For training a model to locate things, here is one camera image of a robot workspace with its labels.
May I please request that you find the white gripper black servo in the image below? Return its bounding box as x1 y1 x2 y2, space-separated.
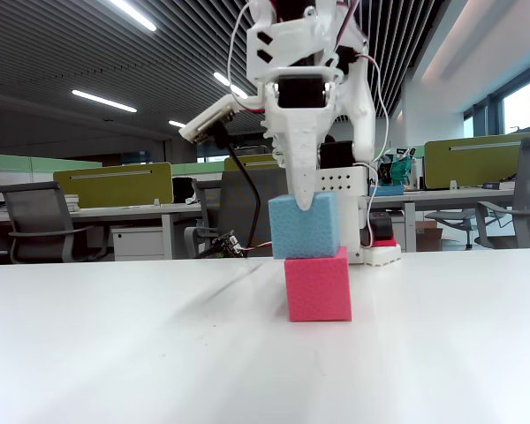
257 64 344 210

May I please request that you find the blue foam cube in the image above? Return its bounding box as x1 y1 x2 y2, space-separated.
268 190 341 261

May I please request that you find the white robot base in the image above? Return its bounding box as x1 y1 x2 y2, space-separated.
315 165 403 269

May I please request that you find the red foam cube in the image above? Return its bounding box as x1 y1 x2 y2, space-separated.
284 246 353 322

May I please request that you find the olive desk divider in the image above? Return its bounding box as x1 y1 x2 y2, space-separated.
423 131 530 190
223 154 288 174
52 162 174 209

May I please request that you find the light green partition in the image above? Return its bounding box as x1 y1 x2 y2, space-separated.
170 161 226 178
0 152 103 183

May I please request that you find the blue tray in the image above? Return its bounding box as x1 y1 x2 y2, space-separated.
369 185 406 198

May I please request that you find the green snack bag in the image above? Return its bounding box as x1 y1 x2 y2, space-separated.
377 154 417 189

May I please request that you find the dark motor controller board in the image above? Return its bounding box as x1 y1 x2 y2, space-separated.
198 229 248 260

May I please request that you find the brown cardboard box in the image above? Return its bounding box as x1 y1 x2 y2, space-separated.
416 220 461 253

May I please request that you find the white office desk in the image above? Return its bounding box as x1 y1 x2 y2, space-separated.
0 201 207 261
360 187 520 254

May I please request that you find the white drawer cabinet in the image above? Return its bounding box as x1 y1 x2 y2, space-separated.
110 223 167 261

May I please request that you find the office window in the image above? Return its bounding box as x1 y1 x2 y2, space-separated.
501 81 530 134

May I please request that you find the black camera cable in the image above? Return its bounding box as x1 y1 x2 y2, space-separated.
215 125 263 249

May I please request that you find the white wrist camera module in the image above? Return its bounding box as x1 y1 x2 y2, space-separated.
178 94 239 146

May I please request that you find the white servo cable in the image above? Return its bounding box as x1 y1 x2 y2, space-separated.
226 2 267 112
356 50 392 178

